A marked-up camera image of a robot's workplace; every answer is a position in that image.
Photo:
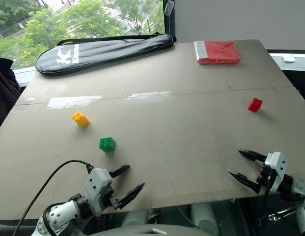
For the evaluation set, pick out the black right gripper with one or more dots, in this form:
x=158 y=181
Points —
x=265 y=175

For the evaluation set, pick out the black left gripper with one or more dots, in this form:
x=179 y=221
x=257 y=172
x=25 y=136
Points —
x=112 y=199

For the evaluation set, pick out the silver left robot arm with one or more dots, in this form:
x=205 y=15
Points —
x=59 y=216

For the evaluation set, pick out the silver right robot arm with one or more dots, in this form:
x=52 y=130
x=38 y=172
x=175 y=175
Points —
x=300 y=190

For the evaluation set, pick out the green toy brick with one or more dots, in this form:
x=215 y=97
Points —
x=107 y=143

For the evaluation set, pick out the red toy brick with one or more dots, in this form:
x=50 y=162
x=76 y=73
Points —
x=255 y=104

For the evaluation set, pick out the yellow toy brick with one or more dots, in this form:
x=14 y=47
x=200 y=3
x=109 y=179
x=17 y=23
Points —
x=80 y=118

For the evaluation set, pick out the white window latch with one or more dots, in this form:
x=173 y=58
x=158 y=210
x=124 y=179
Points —
x=288 y=58

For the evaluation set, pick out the red cloth in plastic bag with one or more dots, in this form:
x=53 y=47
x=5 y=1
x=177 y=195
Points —
x=219 y=52

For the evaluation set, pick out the black racket bag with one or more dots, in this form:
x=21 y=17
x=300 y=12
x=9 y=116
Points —
x=98 y=52

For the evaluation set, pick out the dark garment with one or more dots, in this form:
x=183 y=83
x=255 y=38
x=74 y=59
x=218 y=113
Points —
x=5 y=93

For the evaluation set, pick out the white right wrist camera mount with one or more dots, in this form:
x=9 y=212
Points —
x=276 y=167

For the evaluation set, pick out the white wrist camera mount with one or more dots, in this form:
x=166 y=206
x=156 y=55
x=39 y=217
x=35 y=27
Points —
x=276 y=167
x=97 y=181

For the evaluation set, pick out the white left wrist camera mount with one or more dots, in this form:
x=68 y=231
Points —
x=97 y=181

